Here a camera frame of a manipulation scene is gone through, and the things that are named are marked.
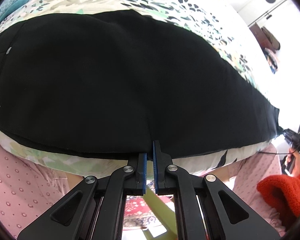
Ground black pants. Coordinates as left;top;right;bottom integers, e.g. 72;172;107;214
0;10;280;160

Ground red fuzzy sleeve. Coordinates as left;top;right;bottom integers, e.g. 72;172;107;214
257;174;300;218

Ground red patterned rug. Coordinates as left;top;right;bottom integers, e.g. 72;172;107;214
123;196;162;230

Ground floral bed sheet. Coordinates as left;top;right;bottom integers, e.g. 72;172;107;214
0;0;272;178

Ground person's hand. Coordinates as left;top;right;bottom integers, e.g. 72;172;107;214
285;148;300;177

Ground clothes pile on basket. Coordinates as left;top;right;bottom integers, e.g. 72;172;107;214
263;48;278;74

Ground dark wooden cabinet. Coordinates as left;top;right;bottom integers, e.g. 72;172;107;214
249;23;276;53

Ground olive folded cloth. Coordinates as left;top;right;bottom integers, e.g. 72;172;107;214
261;27;281;50

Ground pink dotted pajama pants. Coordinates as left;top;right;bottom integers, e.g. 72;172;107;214
0;145;70;238

